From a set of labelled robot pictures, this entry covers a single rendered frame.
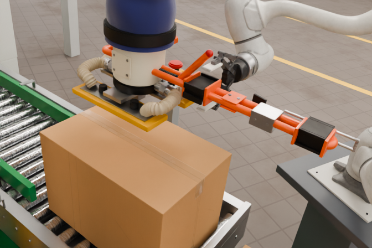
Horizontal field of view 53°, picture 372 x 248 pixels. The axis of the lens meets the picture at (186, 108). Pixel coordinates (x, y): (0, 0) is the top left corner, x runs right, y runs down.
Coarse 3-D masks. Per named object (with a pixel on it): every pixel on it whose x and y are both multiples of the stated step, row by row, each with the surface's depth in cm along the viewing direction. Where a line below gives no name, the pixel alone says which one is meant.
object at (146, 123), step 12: (84, 84) 130; (96, 84) 130; (84, 96) 124; (96, 96) 123; (108, 108) 119; (120, 108) 118; (132, 108) 118; (132, 120) 114; (144, 120) 113; (156, 120) 115
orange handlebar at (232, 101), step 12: (108, 48) 130; (156, 72) 117; (180, 72) 118; (180, 84) 113; (216, 96) 107; (228, 96) 106; (240, 96) 107; (228, 108) 106; (240, 108) 103; (252, 108) 105; (276, 120) 99; (288, 120) 100; (288, 132) 97; (336, 144) 93
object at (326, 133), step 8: (304, 120) 97; (312, 120) 98; (296, 128) 94; (304, 128) 94; (312, 128) 94; (320, 128) 95; (328, 128) 95; (296, 136) 95; (304, 136) 94; (312, 136) 92; (320, 136) 92; (328, 136) 92; (296, 144) 96; (304, 144) 95; (312, 144) 94; (320, 144) 93; (320, 152) 93
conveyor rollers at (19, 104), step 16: (0, 96) 234; (16, 96) 234; (0, 112) 218; (32, 112) 224; (0, 128) 211; (16, 128) 208; (32, 128) 207; (0, 144) 193; (32, 144) 198; (16, 160) 184; (32, 160) 190; (16, 192) 167; (48, 208) 160; (48, 224) 153; (224, 224) 162; (64, 240) 148; (208, 240) 153
